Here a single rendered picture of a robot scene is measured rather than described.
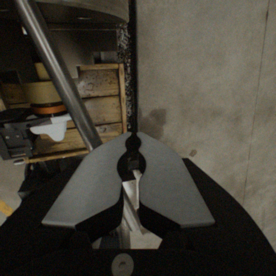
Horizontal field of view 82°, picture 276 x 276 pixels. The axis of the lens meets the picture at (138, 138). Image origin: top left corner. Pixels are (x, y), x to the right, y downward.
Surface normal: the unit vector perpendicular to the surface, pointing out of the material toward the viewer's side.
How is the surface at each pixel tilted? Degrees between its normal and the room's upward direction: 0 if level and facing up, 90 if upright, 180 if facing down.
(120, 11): 56
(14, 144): 0
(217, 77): 0
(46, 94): 7
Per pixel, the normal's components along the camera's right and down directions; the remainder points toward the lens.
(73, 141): 0.26, 0.47
